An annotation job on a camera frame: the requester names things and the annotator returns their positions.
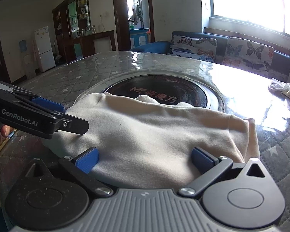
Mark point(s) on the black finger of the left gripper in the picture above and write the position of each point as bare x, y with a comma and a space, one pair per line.
72, 124

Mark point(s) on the left butterfly print cushion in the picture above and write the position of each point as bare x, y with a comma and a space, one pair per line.
194, 48

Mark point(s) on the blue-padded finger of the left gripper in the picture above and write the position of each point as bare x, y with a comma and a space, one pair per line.
54, 106

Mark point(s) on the cream long-sleeve shirt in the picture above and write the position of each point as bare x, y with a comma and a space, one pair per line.
145, 144

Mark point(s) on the right butterfly print cushion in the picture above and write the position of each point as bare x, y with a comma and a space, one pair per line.
249, 56

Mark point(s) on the grey star quilted table cover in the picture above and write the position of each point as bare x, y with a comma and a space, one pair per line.
251, 196

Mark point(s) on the smartphone on table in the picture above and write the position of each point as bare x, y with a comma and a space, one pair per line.
5, 141

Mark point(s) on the white refrigerator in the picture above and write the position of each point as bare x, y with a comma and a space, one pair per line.
43, 49

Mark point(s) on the round black induction cooktop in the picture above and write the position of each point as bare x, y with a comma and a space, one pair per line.
168, 88

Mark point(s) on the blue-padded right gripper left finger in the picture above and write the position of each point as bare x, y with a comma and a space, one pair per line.
77, 170

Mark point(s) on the dark wooden cabinet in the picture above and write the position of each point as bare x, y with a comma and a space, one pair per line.
74, 32

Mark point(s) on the butterfly print cushion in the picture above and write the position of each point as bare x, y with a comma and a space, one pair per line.
194, 48
249, 56

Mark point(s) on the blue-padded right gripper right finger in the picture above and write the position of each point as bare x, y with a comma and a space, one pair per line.
211, 169

